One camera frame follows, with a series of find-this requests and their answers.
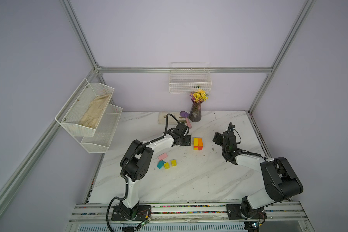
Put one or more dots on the white wire wall basket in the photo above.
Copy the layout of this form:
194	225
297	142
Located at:
187	78

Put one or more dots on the beige cloth in shelf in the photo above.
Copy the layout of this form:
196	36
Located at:
95	111

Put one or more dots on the purple pink toy knife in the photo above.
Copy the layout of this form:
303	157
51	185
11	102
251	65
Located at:
185	115

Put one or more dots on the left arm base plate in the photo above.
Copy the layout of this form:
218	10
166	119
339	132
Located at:
122	213

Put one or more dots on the small yellow cube block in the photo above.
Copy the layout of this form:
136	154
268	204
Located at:
173	162

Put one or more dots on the upper white mesh shelf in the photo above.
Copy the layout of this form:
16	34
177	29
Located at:
70	115

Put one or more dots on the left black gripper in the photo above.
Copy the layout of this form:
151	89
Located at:
187	140

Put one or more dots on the teal wood block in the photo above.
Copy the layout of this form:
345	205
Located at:
160	164

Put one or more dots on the yellow artificial flowers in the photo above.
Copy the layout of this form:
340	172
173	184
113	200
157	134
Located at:
199	96

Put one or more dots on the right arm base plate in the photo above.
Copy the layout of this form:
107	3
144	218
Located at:
241	211

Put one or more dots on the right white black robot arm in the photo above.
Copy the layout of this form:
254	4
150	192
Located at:
279	178

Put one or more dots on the lower white mesh shelf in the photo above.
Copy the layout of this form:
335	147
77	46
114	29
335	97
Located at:
101	140

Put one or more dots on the white mesh shelf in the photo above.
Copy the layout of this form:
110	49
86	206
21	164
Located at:
101	140
70	115

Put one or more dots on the small yellow-green wood block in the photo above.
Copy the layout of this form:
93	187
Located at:
166	165

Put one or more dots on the purple glass vase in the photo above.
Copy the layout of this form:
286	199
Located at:
195	114

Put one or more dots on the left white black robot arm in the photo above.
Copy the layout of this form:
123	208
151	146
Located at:
136	162

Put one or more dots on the pink wood block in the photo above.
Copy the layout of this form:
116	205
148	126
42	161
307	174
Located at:
162	156

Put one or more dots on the yellow rectangular wood block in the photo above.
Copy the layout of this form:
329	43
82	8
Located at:
195	142

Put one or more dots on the orange wood block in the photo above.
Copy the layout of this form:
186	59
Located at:
200	142

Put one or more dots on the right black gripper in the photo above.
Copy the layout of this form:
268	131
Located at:
217	137

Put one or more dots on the aluminium front rail frame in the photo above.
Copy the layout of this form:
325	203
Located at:
193	217

